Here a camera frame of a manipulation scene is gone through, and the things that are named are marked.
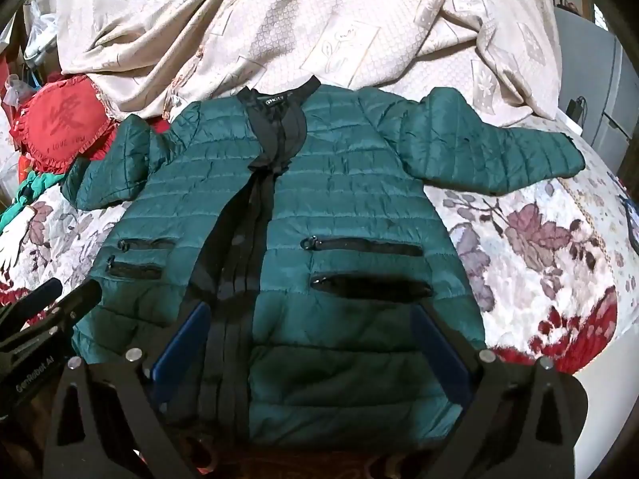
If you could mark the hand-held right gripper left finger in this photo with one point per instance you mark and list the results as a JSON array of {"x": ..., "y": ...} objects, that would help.
[{"x": 185, "y": 342}]

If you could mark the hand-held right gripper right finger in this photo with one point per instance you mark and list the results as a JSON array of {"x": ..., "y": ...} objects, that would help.
[{"x": 439, "y": 354}]

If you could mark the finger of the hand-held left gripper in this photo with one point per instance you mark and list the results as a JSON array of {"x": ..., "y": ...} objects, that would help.
[
  {"x": 80, "y": 302},
  {"x": 40, "y": 294}
]

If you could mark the green quilted jacket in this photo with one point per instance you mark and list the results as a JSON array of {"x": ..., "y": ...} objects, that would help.
[{"x": 349, "y": 209}]

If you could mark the green cloth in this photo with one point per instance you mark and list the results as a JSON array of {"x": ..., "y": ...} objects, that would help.
[{"x": 30, "y": 194}]

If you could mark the floral bedspread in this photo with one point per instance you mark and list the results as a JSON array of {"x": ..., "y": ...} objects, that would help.
[{"x": 524, "y": 259}]

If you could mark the red heart-shaped pillow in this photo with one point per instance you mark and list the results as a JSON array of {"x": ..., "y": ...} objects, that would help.
[{"x": 60, "y": 119}]

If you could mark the red striped blanket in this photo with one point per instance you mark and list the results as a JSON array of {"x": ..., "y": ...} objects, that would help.
[{"x": 155, "y": 127}]

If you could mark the dark round object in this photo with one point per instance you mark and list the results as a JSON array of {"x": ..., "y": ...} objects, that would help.
[{"x": 631, "y": 224}]

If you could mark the clear plastic bag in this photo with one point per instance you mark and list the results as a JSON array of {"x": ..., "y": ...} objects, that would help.
[{"x": 40, "y": 30}]

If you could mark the black power adapter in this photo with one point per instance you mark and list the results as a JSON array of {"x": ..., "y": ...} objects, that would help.
[{"x": 575, "y": 107}]

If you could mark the white refrigerator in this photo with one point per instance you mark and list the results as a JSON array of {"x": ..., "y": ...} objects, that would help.
[{"x": 599, "y": 70}]

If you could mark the beige embroidered blanket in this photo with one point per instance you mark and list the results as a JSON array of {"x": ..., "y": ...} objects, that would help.
[{"x": 299, "y": 20}]

